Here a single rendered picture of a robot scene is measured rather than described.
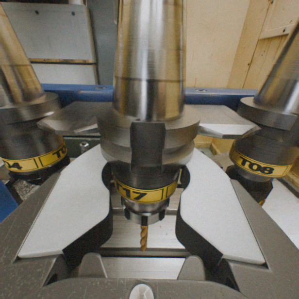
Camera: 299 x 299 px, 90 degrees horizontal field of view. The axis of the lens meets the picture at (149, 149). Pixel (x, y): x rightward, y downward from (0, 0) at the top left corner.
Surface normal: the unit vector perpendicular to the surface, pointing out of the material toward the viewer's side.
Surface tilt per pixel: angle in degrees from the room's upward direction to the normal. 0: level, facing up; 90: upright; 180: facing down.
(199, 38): 90
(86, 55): 90
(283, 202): 24
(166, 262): 0
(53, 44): 89
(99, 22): 90
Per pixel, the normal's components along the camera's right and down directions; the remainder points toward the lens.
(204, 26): 0.00, 0.51
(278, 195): -0.38, -0.79
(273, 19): -1.00, -0.02
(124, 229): 0.03, -0.86
